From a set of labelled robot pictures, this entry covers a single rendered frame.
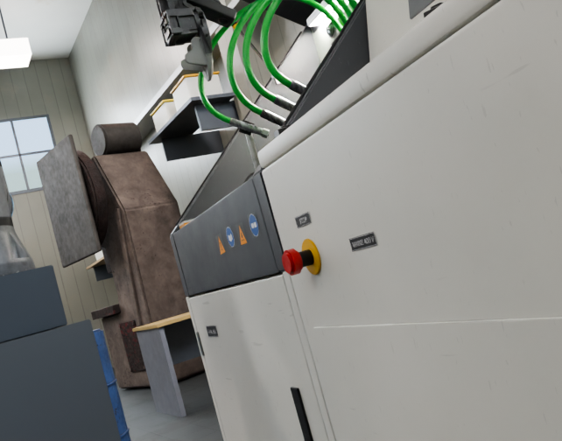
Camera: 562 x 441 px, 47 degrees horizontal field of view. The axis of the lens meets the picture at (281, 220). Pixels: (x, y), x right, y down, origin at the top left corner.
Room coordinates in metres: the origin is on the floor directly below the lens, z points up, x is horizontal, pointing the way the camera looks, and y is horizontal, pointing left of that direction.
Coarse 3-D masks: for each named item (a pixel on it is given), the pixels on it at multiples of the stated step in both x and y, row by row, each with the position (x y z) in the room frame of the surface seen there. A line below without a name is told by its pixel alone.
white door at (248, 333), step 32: (256, 288) 1.15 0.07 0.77; (224, 320) 1.38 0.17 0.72; (256, 320) 1.19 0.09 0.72; (288, 320) 1.05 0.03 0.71; (224, 352) 1.44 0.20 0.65; (256, 352) 1.23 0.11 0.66; (288, 352) 1.08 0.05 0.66; (224, 384) 1.50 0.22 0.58; (256, 384) 1.28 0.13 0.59; (288, 384) 1.12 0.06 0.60; (224, 416) 1.58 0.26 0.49; (256, 416) 1.34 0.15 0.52; (288, 416) 1.16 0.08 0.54; (320, 416) 1.03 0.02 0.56
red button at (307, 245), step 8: (304, 240) 0.91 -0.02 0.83; (304, 248) 0.92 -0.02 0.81; (312, 248) 0.89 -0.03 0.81; (288, 256) 0.88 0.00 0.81; (296, 256) 0.88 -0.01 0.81; (304, 256) 0.89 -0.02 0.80; (312, 256) 0.90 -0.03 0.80; (288, 264) 0.89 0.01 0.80; (296, 264) 0.88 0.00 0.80; (304, 264) 0.89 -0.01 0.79; (312, 264) 0.91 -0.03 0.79; (320, 264) 0.89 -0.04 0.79; (288, 272) 0.89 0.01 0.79; (296, 272) 0.89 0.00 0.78; (312, 272) 0.91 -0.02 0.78
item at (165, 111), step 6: (162, 102) 5.79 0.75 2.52; (168, 102) 5.80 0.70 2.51; (174, 102) 5.83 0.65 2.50; (156, 108) 5.94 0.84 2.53; (162, 108) 5.84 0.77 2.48; (168, 108) 5.79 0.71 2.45; (174, 108) 5.82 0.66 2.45; (156, 114) 6.00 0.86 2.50; (162, 114) 5.87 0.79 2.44; (168, 114) 5.79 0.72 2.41; (156, 120) 6.03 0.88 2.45; (162, 120) 5.90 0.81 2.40; (168, 120) 5.79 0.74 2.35; (156, 126) 6.07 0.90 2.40; (162, 126) 5.94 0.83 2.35
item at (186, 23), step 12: (156, 0) 1.35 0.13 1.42; (168, 0) 1.33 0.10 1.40; (180, 0) 1.34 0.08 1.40; (168, 12) 1.31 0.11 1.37; (180, 12) 1.32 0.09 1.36; (192, 12) 1.33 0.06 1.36; (168, 24) 1.32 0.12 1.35; (180, 24) 1.32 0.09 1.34; (192, 24) 1.33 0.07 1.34; (168, 36) 1.33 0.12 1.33; (180, 36) 1.34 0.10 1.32; (192, 36) 1.36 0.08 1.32
